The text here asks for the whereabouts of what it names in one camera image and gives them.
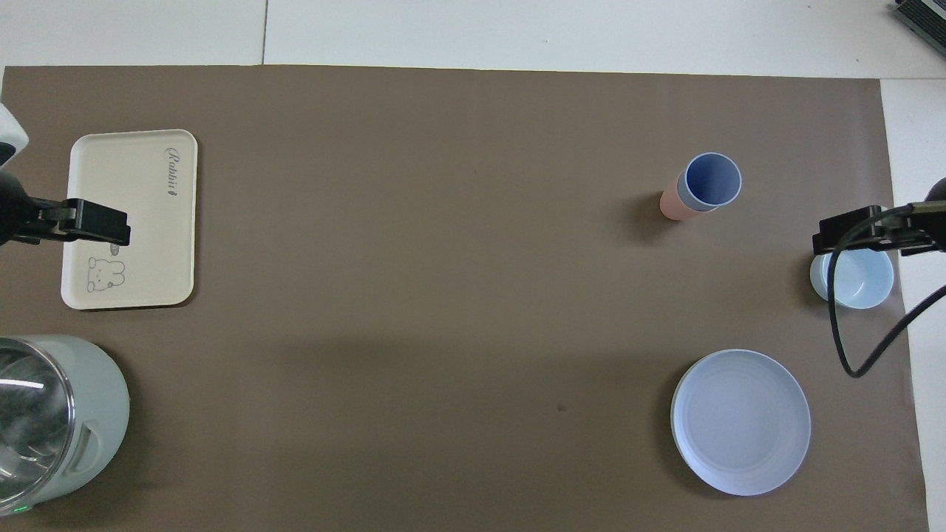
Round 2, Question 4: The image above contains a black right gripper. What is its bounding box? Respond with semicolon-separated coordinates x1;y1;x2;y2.
812;177;946;257

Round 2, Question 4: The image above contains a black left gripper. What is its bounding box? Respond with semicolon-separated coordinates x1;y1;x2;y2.
0;171;132;247

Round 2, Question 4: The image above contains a blue plastic cup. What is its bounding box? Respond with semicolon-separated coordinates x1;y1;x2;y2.
678;152;743;213

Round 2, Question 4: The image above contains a pink plastic cup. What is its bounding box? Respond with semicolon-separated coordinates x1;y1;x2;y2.
660;171;710;222

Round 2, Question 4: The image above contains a cream rabbit print tray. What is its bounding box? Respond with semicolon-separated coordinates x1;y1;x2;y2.
61;129;199;310

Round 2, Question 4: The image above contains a light blue bowl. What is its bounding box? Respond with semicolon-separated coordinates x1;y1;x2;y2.
810;249;895;310

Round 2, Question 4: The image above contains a mint green electric pot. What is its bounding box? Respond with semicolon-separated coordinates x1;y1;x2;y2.
0;335;132;516

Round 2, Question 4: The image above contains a glass pot lid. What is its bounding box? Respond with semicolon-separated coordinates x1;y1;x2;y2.
0;340;75;508

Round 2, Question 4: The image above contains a grey ribbed device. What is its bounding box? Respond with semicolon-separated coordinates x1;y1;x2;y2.
890;0;946;47

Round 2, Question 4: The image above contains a pale blue plate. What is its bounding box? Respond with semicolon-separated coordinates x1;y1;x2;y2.
670;349;812;497

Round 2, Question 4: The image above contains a brown table mat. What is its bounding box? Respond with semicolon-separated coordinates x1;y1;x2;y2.
0;65;930;532

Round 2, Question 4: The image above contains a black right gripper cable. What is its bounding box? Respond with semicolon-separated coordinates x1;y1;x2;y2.
827;204;946;378

